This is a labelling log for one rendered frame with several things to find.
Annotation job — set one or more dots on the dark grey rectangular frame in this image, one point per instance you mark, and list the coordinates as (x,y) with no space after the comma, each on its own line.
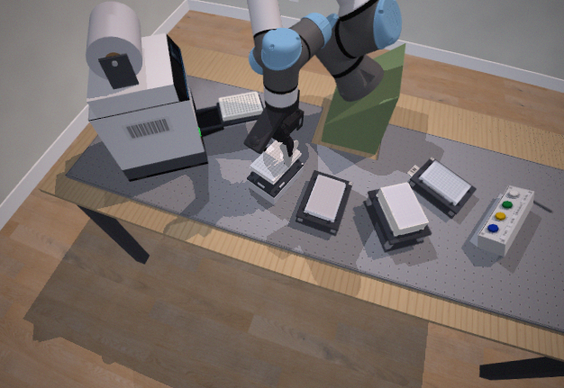
(318,223)
(434,198)

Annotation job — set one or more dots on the light grey roll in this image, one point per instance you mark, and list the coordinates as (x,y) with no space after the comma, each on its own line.
(113,27)

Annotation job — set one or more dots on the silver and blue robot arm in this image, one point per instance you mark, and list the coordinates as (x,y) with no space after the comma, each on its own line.
(340,42)

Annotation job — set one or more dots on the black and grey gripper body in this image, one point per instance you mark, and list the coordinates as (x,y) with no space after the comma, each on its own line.
(290,121)

